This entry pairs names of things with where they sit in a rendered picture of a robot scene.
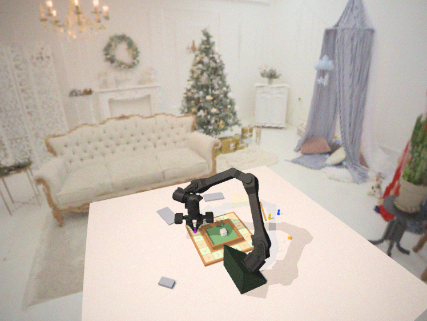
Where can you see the wooden board game with central tray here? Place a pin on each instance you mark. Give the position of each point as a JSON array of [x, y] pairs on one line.
[[235, 233]]

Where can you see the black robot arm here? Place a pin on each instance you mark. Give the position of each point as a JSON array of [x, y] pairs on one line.
[[260, 239]]

